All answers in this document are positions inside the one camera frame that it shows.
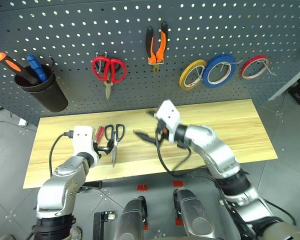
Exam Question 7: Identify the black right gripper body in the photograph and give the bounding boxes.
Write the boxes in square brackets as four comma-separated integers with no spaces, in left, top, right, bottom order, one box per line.
[154,119,172,145]

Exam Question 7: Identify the yellow tape roll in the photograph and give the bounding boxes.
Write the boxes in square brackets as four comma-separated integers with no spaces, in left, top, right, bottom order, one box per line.
[178,59,208,91]

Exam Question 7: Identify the grey metal pegboard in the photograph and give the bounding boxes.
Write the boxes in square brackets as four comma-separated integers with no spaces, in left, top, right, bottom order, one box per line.
[0,0,300,127]

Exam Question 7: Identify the red tape roll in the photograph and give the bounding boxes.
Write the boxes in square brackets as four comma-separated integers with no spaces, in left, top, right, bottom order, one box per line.
[240,55,271,81]

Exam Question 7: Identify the dark rounded metallic shape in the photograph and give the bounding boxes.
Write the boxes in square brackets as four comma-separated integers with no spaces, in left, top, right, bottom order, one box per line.
[173,188,217,240]
[114,195,149,240]

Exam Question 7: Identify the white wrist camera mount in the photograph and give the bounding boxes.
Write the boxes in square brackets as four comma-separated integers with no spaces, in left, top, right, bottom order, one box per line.
[72,125,96,157]
[154,99,182,145]

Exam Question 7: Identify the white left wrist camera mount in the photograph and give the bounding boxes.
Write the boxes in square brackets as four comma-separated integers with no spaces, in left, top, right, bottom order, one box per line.
[72,125,96,157]

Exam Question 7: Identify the blue handled screwdriver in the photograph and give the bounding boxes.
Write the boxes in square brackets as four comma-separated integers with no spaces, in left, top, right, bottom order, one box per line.
[26,54,50,82]

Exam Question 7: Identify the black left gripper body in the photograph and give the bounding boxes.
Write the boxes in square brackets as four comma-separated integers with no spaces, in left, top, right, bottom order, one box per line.
[92,140,103,161]

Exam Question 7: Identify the black cylindrical tool cup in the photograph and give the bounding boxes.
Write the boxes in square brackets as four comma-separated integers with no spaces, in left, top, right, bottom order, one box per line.
[14,64,69,113]

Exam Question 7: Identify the blue tape roll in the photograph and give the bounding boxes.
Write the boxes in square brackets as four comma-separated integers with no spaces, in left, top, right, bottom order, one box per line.
[202,53,238,89]

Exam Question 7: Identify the red handled screwdriver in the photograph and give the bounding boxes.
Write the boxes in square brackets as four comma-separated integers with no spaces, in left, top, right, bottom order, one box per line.
[94,125,106,145]

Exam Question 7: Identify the red handled scissors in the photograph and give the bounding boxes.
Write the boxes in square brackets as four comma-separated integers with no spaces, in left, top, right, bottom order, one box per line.
[91,55,128,101]

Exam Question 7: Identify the black handled scissors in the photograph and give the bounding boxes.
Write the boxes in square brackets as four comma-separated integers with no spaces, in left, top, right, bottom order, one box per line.
[103,123,126,168]

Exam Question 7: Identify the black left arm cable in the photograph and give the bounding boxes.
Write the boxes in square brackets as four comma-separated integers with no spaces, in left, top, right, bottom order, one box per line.
[48,129,75,177]

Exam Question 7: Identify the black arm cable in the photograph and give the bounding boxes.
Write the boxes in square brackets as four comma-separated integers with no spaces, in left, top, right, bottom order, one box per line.
[154,124,192,175]
[48,129,75,177]

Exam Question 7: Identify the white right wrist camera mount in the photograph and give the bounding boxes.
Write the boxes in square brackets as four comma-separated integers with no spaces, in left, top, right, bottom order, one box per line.
[154,99,182,145]

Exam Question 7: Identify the white tape hook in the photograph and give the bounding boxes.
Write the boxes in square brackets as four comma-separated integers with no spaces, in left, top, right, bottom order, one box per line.
[257,59,276,77]
[219,59,244,78]
[194,65,205,83]

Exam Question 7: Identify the orange and black pliers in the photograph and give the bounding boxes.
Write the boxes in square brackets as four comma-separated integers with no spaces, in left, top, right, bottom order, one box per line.
[145,20,169,76]

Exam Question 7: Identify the orange and black screwdriver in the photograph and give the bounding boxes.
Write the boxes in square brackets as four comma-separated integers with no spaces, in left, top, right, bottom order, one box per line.
[0,51,40,86]

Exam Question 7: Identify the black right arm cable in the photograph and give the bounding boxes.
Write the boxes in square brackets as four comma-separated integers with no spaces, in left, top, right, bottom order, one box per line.
[154,124,192,175]

